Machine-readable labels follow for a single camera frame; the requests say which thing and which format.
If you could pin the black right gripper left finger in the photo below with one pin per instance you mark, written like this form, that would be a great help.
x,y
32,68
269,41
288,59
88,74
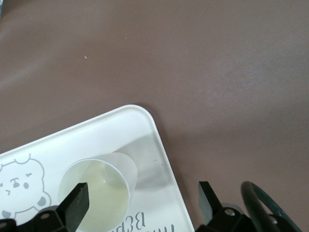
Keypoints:
x,y
76,205

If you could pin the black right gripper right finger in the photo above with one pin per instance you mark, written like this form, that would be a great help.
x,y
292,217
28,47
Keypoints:
x,y
207,200

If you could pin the white plastic cup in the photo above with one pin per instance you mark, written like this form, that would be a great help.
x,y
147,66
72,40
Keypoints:
x,y
108,183

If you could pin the white bear print tray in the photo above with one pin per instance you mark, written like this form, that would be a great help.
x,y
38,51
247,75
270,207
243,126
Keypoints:
x,y
108,130

